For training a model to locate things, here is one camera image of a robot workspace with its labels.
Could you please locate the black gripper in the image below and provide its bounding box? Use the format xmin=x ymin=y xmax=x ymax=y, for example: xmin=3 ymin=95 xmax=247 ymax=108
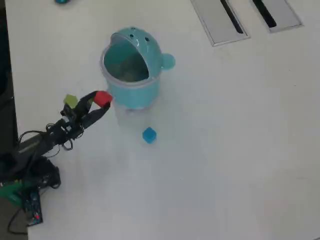
xmin=53 ymin=90 xmax=112 ymax=137

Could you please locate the red cube block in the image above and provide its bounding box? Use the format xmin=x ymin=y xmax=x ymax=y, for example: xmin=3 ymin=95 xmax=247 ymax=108
xmin=93 ymin=90 xmax=113 ymax=109

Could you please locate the green cube block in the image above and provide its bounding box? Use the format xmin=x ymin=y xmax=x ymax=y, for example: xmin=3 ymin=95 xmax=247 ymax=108
xmin=63 ymin=94 xmax=79 ymax=109

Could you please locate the teal whale-shaped bin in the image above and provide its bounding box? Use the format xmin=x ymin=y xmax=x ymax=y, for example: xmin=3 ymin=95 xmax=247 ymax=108
xmin=99 ymin=25 xmax=176 ymax=114

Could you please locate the blue cube block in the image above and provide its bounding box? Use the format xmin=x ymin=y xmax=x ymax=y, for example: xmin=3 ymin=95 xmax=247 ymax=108
xmin=142 ymin=126 xmax=158 ymax=145

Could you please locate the black furniture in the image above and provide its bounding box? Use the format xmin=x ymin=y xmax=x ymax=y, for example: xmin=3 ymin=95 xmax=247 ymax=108
xmin=0 ymin=0 xmax=20 ymax=161

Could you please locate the blue circuit board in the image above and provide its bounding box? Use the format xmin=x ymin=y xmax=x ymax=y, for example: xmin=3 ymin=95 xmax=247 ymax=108
xmin=21 ymin=189 xmax=44 ymax=227

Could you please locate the green table clamp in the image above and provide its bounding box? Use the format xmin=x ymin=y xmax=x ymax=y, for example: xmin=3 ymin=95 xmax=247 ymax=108
xmin=0 ymin=180 xmax=32 ymax=206

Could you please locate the thin black cable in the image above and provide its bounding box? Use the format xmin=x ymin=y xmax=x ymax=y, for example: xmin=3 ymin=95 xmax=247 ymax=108
xmin=18 ymin=129 xmax=50 ymax=145
xmin=61 ymin=138 xmax=74 ymax=151

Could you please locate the black power cable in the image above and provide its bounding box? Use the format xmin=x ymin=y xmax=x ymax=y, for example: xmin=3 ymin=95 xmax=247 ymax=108
xmin=7 ymin=207 xmax=28 ymax=235

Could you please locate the grey metal cable hatch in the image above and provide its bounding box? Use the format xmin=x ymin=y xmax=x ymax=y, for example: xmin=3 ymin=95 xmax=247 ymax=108
xmin=190 ymin=0 xmax=251 ymax=48
xmin=246 ymin=0 xmax=305 ymax=34

